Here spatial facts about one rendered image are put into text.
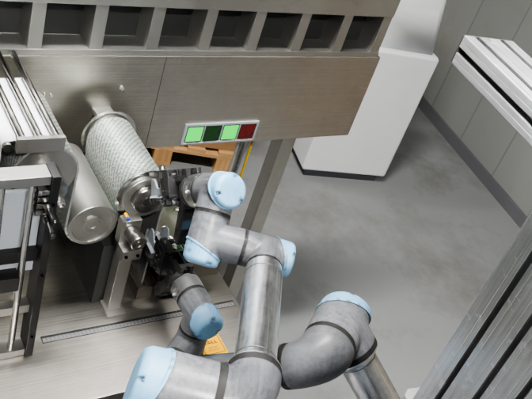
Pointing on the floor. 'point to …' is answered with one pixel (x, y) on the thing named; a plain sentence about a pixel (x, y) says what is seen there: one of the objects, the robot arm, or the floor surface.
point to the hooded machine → (381, 100)
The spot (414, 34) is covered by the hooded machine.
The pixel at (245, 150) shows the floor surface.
